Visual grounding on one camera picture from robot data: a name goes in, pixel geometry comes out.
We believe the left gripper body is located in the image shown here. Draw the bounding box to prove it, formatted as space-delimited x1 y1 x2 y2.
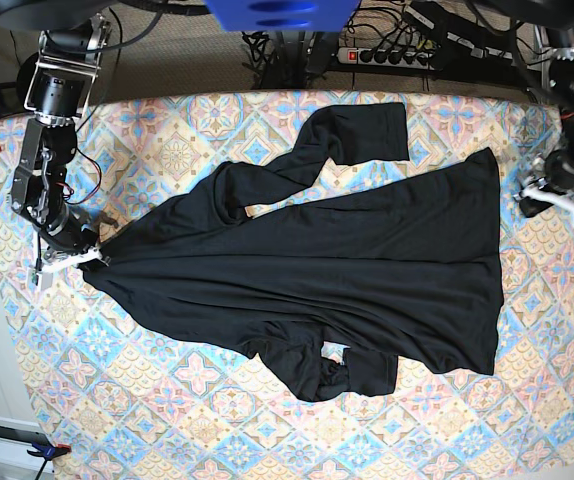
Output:
513 152 574 227

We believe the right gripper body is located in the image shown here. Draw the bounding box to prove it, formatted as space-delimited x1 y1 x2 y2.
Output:
34 212 110 275

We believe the black t-shirt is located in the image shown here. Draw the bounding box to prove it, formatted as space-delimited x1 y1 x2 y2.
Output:
82 103 504 402

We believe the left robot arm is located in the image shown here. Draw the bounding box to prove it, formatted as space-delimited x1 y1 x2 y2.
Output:
488 1 574 226

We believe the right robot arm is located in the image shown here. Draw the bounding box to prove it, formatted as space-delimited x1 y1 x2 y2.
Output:
0 1 123 276

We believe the patterned tablecloth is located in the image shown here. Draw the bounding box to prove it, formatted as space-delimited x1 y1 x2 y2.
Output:
0 94 574 479

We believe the black round stool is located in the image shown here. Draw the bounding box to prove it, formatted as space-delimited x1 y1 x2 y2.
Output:
16 53 39 106

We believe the white power strip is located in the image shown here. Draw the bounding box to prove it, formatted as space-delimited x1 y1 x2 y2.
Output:
336 47 433 70

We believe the white floor box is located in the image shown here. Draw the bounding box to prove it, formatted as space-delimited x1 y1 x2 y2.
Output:
0 417 48 472

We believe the blue clamp bottom left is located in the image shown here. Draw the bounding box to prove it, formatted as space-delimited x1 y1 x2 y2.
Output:
0 441 71 462

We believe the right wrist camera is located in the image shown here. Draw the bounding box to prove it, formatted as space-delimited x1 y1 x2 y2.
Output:
28 267 53 291

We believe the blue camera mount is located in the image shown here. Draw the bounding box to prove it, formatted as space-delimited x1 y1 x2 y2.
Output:
205 0 359 32

